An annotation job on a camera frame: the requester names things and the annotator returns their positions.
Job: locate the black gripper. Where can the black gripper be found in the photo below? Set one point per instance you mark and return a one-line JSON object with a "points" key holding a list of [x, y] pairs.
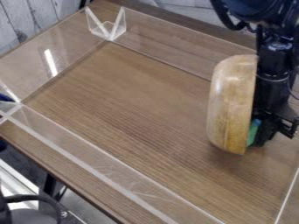
{"points": [[279, 122]]}

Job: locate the green rectangular block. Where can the green rectangular block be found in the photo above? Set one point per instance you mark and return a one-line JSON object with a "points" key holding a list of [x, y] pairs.
{"points": [[252, 131]]}

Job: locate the light wooden bowl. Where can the light wooden bowl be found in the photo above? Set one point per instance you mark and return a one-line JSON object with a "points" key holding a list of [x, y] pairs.
{"points": [[231, 101]]}

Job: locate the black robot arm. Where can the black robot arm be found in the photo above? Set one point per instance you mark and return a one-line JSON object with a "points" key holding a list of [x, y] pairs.
{"points": [[272, 19]]}

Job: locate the black table leg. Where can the black table leg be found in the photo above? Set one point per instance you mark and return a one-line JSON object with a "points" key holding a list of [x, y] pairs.
{"points": [[50, 185]]}

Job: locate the blue object at left edge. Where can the blue object at left edge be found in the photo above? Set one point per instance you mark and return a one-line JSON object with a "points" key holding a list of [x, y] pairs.
{"points": [[5, 98]]}

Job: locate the clear acrylic tray wall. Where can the clear acrylic tray wall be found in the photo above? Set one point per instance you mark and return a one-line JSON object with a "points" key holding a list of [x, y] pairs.
{"points": [[111, 90]]}

